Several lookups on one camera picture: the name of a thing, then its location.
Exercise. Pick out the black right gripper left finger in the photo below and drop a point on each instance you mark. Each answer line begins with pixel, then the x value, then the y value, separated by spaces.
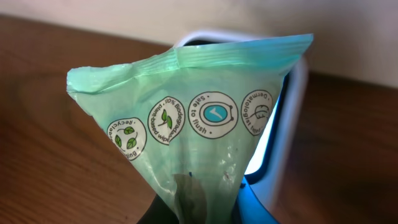
pixel 158 213

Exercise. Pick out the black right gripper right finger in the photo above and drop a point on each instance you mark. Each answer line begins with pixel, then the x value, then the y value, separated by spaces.
pixel 248 209

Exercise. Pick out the teal small snack packet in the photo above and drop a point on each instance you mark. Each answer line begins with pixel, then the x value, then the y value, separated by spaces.
pixel 189 120

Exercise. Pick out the white barcode scanner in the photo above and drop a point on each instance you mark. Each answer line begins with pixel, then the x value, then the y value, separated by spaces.
pixel 266 168

